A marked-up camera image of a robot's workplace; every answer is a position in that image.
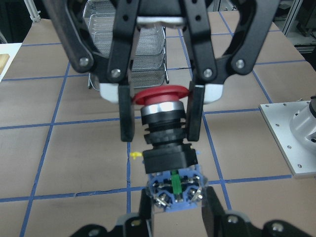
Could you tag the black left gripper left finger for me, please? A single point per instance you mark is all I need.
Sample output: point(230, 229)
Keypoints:
point(146, 214)

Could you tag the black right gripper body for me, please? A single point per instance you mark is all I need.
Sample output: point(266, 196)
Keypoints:
point(160, 10)

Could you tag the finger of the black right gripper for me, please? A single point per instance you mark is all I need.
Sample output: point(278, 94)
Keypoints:
point(239, 58)
point(84, 56)

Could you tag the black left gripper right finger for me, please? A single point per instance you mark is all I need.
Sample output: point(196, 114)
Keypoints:
point(212, 213)

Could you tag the red emergency stop button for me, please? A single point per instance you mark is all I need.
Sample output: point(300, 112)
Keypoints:
point(175, 180)

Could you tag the metal mesh shelf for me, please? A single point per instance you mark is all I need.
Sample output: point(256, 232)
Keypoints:
point(149, 65)

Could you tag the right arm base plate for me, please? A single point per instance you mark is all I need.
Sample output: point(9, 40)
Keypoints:
point(293, 126)

